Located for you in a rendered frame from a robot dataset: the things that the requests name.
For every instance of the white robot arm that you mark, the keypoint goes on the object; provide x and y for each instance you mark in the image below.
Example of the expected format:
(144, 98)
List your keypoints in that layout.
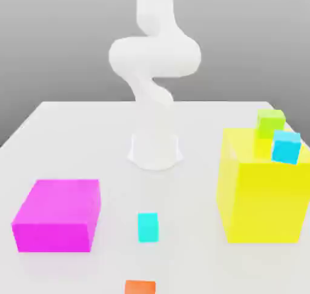
(155, 56)

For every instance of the small cyan cube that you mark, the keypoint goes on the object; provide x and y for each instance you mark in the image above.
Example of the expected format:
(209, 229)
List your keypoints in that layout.
(148, 227)

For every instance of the small lime green cube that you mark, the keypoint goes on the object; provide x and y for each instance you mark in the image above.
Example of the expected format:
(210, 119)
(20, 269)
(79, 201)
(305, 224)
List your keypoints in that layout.
(270, 125)

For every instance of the small sky blue cube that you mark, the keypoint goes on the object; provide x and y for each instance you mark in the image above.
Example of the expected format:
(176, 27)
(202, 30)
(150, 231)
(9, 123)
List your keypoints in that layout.
(285, 149)

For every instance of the small orange cube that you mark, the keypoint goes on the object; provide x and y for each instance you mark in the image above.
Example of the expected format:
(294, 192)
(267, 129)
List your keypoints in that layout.
(140, 287)

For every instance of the large magenta box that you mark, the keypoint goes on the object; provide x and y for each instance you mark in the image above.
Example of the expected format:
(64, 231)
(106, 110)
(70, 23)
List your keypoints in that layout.
(58, 214)

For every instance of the large yellow box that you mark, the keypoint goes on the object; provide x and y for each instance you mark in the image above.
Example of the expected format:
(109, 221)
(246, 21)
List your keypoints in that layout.
(264, 201)

